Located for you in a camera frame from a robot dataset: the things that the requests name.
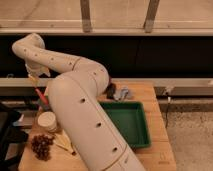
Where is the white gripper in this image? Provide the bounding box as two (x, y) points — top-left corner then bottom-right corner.
(26, 64), (51, 77)

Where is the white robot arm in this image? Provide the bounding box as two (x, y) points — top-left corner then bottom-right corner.
(12, 33), (146, 171)

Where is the grey small cup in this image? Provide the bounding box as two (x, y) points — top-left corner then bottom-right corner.
(38, 99), (52, 111)

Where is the white paper cup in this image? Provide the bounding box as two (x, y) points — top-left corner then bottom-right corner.
(37, 111), (57, 132)

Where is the black chair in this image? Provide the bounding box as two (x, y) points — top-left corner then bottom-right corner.
(0, 102), (29, 171)

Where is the brown grape bunch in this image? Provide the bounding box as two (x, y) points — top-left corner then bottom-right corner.
(31, 134), (53, 161)

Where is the crumpled blue grey cloth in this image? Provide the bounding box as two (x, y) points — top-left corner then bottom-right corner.
(106, 83), (133, 101)

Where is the green plastic tray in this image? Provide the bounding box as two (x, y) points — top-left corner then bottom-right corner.
(100, 102), (151, 148)

